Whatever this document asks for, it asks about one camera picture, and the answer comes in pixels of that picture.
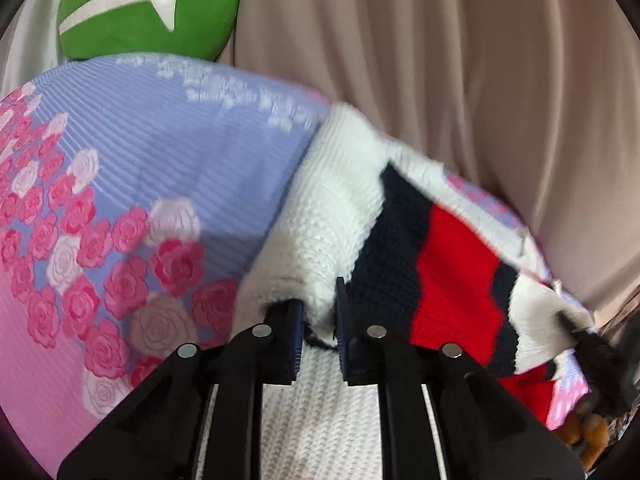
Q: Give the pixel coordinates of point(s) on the green pillow with white mark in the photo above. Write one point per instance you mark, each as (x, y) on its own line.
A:
(200, 10)

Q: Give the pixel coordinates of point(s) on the pink and blue floral blanket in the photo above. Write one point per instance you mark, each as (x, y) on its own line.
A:
(150, 135)

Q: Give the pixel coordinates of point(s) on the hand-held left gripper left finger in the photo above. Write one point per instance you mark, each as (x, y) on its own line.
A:
(294, 342)

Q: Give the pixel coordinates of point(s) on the white satin curtain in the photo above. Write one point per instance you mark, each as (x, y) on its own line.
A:
(35, 45)

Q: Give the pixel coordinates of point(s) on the brown object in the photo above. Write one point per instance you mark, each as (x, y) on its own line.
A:
(592, 430)

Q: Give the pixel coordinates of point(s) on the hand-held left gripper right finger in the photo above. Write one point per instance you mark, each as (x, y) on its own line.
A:
(343, 345)

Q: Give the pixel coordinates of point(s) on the white knit striped sweater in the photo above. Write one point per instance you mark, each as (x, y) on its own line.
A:
(330, 200)

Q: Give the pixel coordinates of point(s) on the beige curtain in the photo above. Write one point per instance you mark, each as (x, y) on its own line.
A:
(450, 60)

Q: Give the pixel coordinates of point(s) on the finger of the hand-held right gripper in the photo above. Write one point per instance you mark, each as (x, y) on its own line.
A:
(600, 360)

